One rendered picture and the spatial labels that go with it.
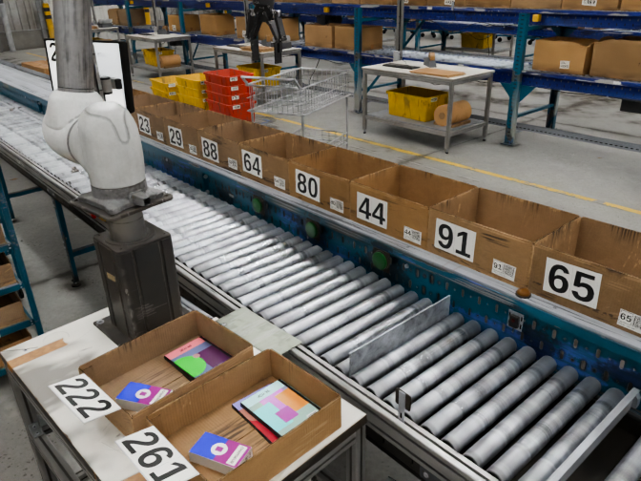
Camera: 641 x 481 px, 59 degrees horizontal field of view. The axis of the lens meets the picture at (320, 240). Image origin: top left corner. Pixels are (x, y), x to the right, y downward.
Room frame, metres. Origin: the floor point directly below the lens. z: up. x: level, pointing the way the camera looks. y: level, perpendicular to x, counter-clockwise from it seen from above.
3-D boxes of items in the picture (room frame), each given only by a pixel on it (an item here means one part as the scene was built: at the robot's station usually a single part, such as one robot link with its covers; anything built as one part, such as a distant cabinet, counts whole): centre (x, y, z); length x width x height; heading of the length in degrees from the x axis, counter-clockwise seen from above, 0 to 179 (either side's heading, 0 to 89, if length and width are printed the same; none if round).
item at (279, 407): (1.12, 0.11, 0.78); 0.19 x 0.14 x 0.02; 43
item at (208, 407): (1.05, 0.19, 0.80); 0.38 x 0.28 x 0.10; 133
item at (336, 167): (2.32, -0.10, 0.96); 0.39 x 0.29 x 0.17; 41
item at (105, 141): (1.57, 0.59, 1.37); 0.18 x 0.16 x 0.22; 48
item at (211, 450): (0.98, 0.25, 0.77); 0.13 x 0.07 x 0.04; 65
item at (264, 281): (1.92, 0.15, 0.72); 0.52 x 0.05 x 0.05; 131
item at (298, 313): (1.72, -0.02, 0.72); 0.52 x 0.05 x 0.05; 131
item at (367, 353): (1.45, -0.25, 0.76); 0.46 x 0.01 x 0.09; 131
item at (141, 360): (1.26, 0.43, 0.80); 0.38 x 0.28 x 0.10; 136
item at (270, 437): (1.12, 0.13, 0.76); 0.19 x 0.14 x 0.02; 40
